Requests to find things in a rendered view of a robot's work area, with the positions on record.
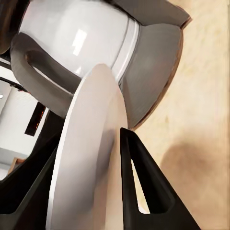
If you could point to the sofa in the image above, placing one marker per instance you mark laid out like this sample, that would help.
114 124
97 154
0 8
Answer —
53 124
42 139

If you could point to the countertop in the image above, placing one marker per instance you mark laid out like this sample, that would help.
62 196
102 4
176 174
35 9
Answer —
187 130

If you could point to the gas fireplace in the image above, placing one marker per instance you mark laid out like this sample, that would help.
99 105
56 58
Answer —
35 119

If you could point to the saucer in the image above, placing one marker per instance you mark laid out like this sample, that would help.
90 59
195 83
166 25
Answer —
86 186

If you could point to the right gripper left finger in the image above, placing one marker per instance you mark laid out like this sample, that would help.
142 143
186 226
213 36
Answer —
24 193

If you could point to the coffee maker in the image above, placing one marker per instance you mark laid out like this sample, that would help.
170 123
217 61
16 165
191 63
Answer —
50 45

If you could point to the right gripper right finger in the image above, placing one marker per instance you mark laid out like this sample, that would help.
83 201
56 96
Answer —
167 211

